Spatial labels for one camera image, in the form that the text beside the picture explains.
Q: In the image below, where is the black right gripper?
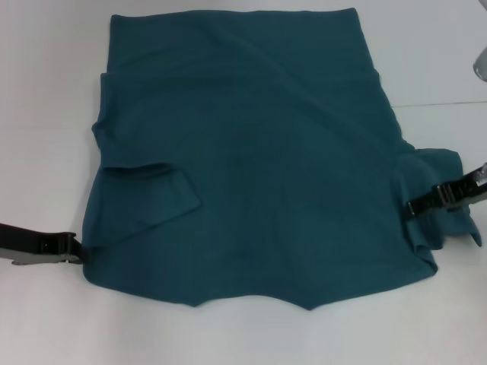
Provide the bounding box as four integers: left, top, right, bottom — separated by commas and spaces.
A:
405, 162, 487, 220

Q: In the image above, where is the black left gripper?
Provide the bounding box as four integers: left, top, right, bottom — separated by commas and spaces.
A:
0, 223, 84, 266

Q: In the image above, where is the teal blue shirt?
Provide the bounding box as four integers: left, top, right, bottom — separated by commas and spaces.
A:
81, 13, 482, 311

